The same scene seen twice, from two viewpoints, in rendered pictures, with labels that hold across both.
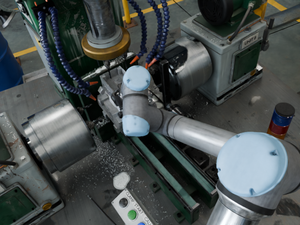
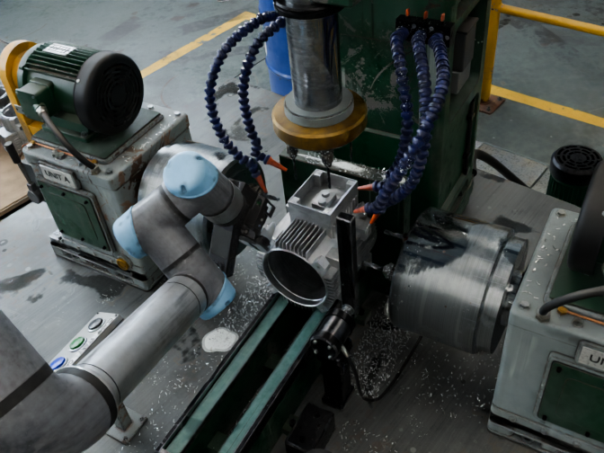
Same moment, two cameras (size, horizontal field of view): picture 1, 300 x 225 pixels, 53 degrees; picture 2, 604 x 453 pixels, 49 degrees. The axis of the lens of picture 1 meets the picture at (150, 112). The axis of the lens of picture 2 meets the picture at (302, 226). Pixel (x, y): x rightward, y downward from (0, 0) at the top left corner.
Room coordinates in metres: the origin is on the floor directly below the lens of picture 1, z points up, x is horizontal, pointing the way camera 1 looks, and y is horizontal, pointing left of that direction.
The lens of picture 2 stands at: (0.41, -0.79, 2.00)
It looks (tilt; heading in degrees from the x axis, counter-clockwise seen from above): 42 degrees down; 63
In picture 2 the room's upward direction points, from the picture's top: 7 degrees counter-clockwise
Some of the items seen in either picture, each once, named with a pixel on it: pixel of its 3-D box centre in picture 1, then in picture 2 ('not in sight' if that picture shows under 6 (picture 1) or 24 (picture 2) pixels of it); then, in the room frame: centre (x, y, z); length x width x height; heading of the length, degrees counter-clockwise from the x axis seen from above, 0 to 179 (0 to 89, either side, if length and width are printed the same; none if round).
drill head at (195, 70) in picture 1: (183, 65); (471, 284); (1.07, -0.19, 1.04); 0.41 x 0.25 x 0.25; 119
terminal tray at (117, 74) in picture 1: (118, 84); (324, 204); (0.93, 0.11, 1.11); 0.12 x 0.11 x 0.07; 28
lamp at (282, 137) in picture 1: (277, 131); not in sight; (0.58, -0.42, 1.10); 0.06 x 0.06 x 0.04
